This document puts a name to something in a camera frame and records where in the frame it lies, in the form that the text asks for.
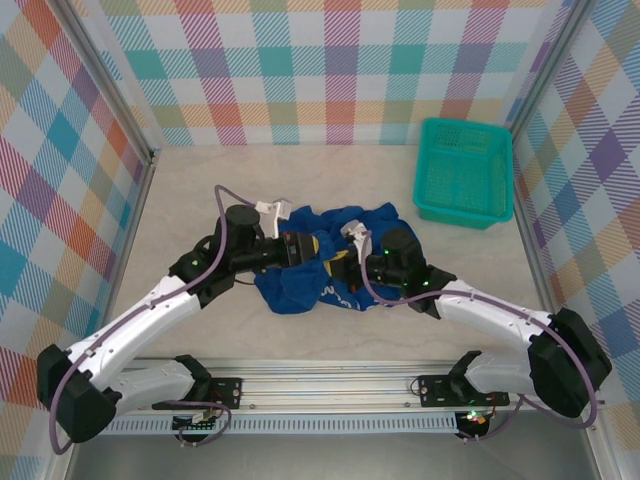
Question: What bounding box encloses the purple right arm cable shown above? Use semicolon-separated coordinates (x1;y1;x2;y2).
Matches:
360;229;601;444

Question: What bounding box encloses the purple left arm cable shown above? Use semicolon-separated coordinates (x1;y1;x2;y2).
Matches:
49;184;261;455

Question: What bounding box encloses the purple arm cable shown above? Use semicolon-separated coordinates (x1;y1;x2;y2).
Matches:
49;184;261;455
360;229;601;444

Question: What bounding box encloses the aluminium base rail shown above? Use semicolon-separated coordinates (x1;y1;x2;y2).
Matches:
117;357;609;416

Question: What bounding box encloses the teal plastic mesh basket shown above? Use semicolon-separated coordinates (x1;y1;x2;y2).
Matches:
412;117;515;231

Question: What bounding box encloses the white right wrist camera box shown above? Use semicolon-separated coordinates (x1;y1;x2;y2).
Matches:
339;218;370;254

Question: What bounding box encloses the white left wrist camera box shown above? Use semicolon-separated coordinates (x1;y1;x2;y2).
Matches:
254;198;293;240

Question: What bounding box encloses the aluminium table side rail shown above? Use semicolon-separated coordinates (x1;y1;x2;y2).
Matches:
107;147;162;321
508;130;569;321

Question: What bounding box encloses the small lit circuit board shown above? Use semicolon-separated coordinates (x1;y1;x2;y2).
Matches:
459;408;491;429

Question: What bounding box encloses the small green circuit board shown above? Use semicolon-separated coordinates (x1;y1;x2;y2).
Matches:
172;409;221;432

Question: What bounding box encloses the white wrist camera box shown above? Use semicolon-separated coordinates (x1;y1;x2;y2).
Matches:
339;218;370;254
254;198;293;240

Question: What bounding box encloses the blue t-shirt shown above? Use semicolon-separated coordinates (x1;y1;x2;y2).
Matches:
253;202;409;316

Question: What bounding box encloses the aluminium frame post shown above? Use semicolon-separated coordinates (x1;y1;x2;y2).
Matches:
504;0;599;136
49;0;162;166

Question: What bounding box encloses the grey metal shelf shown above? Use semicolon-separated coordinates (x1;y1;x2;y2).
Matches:
64;432;601;480

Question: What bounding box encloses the white slotted cable duct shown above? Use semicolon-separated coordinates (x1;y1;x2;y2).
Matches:
107;417;459;435

